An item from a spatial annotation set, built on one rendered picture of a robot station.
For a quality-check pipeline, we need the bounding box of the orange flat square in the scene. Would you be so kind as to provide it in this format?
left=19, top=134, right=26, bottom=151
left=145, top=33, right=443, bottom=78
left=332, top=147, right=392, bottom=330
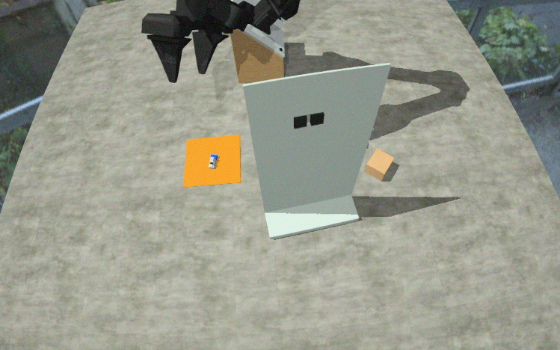
left=183, top=135, right=241, bottom=188

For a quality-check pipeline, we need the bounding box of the grey panel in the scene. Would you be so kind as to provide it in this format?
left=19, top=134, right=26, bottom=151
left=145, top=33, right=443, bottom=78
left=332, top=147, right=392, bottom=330
left=242, top=63, right=391, bottom=239

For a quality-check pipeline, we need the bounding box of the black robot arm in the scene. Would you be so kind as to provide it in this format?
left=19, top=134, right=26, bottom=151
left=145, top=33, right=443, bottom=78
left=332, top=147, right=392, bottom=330
left=197, top=0, right=301, bottom=35

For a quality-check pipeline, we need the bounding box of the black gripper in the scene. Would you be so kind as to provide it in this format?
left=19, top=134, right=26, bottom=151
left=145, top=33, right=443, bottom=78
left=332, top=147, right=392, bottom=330
left=141, top=0, right=233, bottom=83

